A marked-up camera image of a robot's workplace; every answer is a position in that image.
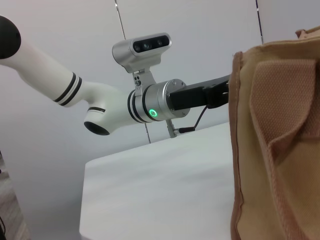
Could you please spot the khaki canvas food bag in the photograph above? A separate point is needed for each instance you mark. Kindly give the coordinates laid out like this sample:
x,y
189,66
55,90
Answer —
x,y
287,175

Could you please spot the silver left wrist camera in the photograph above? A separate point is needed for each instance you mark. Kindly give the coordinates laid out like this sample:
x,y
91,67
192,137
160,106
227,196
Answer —
x,y
140,55

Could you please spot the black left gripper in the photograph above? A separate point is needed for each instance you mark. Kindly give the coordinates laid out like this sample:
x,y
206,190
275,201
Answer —
x,y
187,100

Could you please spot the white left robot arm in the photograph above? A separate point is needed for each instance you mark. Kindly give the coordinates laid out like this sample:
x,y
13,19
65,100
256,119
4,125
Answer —
x,y
100,95

